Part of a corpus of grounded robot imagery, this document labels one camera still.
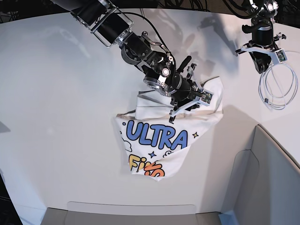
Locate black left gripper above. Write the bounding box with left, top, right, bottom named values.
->
left=249, top=52, right=271, bottom=74

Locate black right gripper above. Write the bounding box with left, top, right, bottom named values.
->
left=172, top=77, right=197, bottom=110

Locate white printed t-shirt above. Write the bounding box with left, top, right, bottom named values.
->
left=116, top=77, right=224, bottom=181

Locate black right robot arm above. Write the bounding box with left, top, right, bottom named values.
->
left=54, top=0, right=212, bottom=110

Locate grey partition panel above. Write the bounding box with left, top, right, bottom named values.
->
left=219, top=125, right=300, bottom=225

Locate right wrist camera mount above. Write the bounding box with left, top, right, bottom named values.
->
left=169, top=62, right=214, bottom=124

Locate coiled white cable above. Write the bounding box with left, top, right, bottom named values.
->
left=258, top=51, right=299, bottom=110

